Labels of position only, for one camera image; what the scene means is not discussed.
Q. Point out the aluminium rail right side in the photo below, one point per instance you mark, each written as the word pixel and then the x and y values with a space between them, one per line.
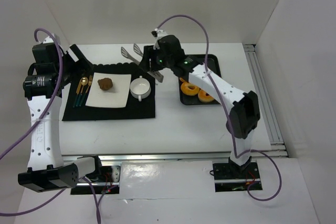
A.
pixel 278 148

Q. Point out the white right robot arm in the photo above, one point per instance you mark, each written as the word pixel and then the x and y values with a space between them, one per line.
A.
pixel 241 108

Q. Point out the jam filled doughnut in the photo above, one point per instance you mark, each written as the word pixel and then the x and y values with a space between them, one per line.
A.
pixel 204 97

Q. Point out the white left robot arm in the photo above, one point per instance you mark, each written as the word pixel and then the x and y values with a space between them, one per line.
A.
pixel 53 69

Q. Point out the gold spoon green handle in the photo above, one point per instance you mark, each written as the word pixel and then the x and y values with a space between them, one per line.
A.
pixel 83 81

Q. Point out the white square plate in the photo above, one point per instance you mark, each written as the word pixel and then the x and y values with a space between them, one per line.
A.
pixel 116 97

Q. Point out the black placemat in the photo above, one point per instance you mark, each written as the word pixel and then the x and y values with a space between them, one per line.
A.
pixel 133 110

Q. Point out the glazed ring doughnut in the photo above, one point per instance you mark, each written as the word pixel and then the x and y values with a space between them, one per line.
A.
pixel 189 89

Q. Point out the metal serving tongs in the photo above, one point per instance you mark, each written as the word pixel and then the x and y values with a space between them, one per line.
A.
pixel 144 64

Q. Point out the black baking tray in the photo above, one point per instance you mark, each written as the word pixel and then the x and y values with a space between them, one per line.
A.
pixel 213 65

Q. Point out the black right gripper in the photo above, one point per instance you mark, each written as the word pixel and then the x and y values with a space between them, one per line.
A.
pixel 148 60

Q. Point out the dark brown bread roll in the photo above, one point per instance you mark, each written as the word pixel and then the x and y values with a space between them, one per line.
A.
pixel 105 84

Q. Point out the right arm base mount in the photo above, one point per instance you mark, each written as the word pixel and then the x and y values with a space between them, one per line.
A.
pixel 227 178

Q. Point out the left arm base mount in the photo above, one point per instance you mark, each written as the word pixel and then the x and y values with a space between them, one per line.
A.
pixel 105 181

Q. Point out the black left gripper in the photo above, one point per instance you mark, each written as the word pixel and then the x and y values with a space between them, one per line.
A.
pixel 71 60

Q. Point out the gold fork green handle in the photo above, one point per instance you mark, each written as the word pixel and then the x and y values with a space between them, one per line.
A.
pixel 86 90

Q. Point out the white soup cup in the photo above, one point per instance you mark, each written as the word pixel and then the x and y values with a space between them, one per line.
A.
pixel 140 88

